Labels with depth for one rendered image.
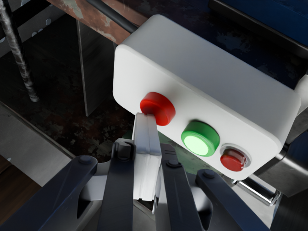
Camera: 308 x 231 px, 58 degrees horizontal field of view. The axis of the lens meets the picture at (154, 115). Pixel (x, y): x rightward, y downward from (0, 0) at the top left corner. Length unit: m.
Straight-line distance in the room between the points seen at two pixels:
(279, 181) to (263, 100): 0.35
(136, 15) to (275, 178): 0.39
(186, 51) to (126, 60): 0.04
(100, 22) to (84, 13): 0.02
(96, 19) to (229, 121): 0.17
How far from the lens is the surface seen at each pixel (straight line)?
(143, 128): 0.18
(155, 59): 0.20
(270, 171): 0.53
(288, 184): 0.54
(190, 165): 0.51
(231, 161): 0.21
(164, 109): 0.20
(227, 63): 0.21
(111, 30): 0.28
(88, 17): 0.30
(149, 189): 0.16
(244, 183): 0.68
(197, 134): 0.20
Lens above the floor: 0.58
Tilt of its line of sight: 10 degrees down
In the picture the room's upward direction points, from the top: 123 degrees clockwise
